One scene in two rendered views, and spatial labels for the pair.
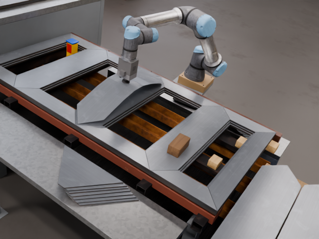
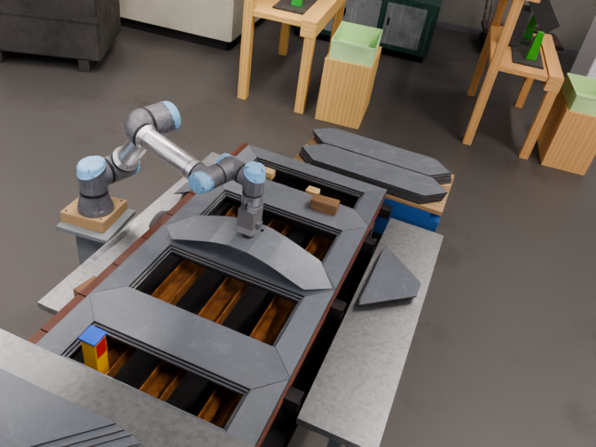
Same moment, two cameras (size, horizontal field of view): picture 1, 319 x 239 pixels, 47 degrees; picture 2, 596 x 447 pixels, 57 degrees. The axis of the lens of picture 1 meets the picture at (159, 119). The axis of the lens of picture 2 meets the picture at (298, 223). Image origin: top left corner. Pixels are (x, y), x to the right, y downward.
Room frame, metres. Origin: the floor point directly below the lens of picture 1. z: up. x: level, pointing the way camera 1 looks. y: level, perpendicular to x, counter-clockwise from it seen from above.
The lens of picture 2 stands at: (1.85, 1.81, 2.23)
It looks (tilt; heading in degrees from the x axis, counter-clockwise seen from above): 37 degrees down; 259
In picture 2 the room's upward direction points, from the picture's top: 10 degrees clockwise
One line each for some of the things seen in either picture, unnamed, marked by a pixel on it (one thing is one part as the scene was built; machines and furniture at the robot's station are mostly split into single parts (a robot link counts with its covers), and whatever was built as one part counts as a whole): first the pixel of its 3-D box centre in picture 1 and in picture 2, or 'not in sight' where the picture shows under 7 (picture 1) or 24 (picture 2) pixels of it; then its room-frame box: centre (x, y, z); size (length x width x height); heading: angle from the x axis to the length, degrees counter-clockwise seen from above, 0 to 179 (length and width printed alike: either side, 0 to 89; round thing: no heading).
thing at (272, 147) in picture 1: (272, 146); not in sight; (1.62, -0.63, 0.79); 0.06 x 0.05 x 0.04; 153
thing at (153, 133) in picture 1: (122, 116); (239, 280); (1.74, 0.21, 0.70); 1.66 x 0.08 x 0.05; 63
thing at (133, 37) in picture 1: (132, 38); (253, 179); (1.72, 0.22, 1.20); 0.09 x 0.08 x 0.11; 137
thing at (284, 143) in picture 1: (192, 104); (160, 222); (2.09, -0.19, 0.67); 1.30 x 0.20 x 0.03; 63
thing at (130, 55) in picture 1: (129, 52); (251, 198); (1.72, 0.22, 1.12); 0.08 x 0.08 x 0.05
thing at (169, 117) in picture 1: (143, 104); (195, 263); (1.92, 0.12, 0.70); 1.66 x 0.08 x 0.05; 63
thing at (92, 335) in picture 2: (72, 42); (92, 337); (2.20, 0.66, 0.88); 0.06 x 0.06 x 0.02; 63
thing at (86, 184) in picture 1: (85, 182); (395, 280); (1.11, 0.25, 0.77); 0.45 x 0.20 x 0.04; 63
